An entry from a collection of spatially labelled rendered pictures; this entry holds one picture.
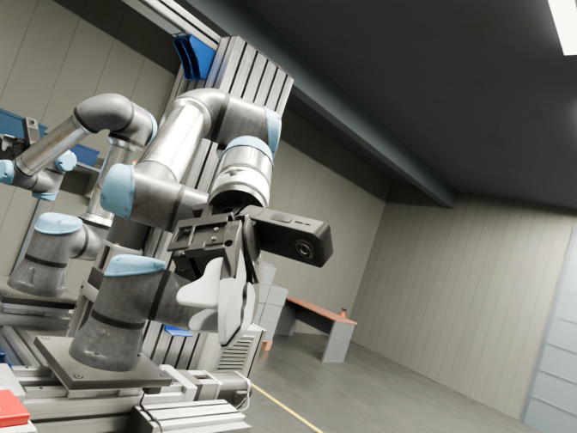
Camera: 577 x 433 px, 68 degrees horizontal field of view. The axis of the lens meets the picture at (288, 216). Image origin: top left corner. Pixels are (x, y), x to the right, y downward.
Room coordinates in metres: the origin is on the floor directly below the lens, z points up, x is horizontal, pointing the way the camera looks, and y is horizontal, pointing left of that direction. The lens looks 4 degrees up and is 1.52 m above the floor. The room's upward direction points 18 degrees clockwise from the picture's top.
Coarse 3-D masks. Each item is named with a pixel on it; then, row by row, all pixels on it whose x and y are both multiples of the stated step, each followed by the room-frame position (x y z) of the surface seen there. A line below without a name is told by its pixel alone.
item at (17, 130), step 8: (0, 112) 3.74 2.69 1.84; (8, 112) 3.77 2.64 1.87; (0, 120) 3.76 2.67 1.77; (8, 120) 3.80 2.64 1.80; (16, 120) 3.84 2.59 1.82; (0, 128) 3.77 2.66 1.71; (8, 128) 3.81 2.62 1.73; (16, 128) 3.86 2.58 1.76; (40, 128) 3.99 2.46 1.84; (16, 136) 3.87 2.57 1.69; (40, 136) 4.00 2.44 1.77
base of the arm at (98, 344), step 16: (96, 320) 0.92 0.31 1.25; (112, 320) 0.91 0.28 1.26; (80, 336) 0.92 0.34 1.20; (96, 336) 0.90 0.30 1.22; (112, 336) 0.91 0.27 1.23; (128, 336) 0.93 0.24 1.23; (80, 352) 0.90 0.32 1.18; (96, 352) 0.91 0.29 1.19; (112, 352) 0.90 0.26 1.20; (128, 352) 0.93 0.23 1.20; (96, 368) 0.89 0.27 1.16; (112, 368) 0.90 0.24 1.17; (128, 368) 0.93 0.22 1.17
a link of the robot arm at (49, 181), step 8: (48, 168) 1.49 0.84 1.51; (40, 176) 1.46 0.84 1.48; (48, 176) 1.49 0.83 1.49; (56, 176) 1.50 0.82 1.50; (40, 184) 1.46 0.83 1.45; (48, 184) 1.48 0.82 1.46; (56, 184) 1.51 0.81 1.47; (32, 192) 1.50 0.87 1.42; (40, 192) 1.49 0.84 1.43; (48, 192) 1.50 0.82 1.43; (56, 192) 1.52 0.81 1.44; (48, 200) 1.51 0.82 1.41
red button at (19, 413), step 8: (0, 392) 0.49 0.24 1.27; (8, 392) 0.49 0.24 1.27; (0, 400) 0.47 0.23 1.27; (8, 400) 0.48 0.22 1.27; (16, 400) 0.48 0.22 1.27; (0, 408) 0.46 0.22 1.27; (8, 408) 0.46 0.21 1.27; (16, 408) 0.47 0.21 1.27; (24, 408) 0.47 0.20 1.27; (0, 416) 0.45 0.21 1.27; (8, 416) 0.45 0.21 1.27; (16, 416) 0.46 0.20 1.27; (24, 416) 0.46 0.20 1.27; (0, 424) 0.45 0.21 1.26; (8, 424) 0.45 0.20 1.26; (16, 424) 0.46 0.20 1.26
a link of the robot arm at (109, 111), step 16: (96, 96) 1.30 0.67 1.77; (112, 96) 1.30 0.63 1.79; (80, 112) 1.28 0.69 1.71; (96, 112) 1.28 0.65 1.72; (112, 112) 1.29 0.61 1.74; (128, 112) 1.33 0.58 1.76; (64, 128) 1.31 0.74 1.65; (80, 128) 1.30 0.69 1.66; (96, 128) 1.31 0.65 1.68; (112, 128) 1.34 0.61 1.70; (48, 144) 1.33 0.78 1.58; (64, 144) 1.33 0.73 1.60; (0, 160) 1.37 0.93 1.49; (16, 160) 1.36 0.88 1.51; (32, 160) 1.35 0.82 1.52; (48, 160) 1.36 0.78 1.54; (0, 176) 1.35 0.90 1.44; (16, 176) 1.37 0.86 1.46; (32, 176) 1.40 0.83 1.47
